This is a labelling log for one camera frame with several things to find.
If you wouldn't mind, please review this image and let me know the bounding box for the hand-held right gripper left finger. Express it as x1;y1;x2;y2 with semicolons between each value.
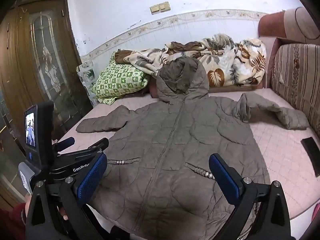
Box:
25;152;108;240

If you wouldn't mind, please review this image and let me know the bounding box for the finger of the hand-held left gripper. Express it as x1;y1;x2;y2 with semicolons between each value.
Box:
52;137;76;153
81;138;110;155

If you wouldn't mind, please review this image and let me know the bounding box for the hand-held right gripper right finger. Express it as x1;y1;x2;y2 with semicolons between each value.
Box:
209;153;296;240

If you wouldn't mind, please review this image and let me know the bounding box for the grey quilted hooded jacket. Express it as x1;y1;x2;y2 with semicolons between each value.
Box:
76;56;310;240

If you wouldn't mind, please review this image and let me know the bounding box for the person's left forearm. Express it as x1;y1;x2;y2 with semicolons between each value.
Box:
0;196;32;240

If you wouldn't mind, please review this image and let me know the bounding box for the person's left hand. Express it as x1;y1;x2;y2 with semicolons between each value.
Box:
58;204;69;222

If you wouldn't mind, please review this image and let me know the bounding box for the green patterned pillow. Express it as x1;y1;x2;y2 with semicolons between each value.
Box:
92;52;150;105

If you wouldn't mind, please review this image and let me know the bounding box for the clear plastic packet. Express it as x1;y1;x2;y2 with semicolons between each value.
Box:
77;61;97;103

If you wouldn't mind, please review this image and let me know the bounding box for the wooden wardrobe with glass door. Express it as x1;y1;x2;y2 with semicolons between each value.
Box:
0;0;93;205

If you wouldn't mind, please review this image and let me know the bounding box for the reddish bolster cushion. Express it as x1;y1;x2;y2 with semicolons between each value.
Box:
147;79;161;98

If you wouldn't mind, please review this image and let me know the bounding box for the black flat device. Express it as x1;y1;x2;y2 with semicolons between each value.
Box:
301;137;320;177

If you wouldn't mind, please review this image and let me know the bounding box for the brown cloth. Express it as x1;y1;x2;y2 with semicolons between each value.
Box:
114;49;133;64

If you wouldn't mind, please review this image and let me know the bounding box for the leaf print blanket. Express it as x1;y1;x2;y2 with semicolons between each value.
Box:
124;33;267;88

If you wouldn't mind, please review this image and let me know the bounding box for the striped back cushion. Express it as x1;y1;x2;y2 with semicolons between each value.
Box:
271;43;320;143

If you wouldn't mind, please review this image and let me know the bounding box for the pink upholstered armrest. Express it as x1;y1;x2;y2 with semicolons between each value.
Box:
257;6;320;90

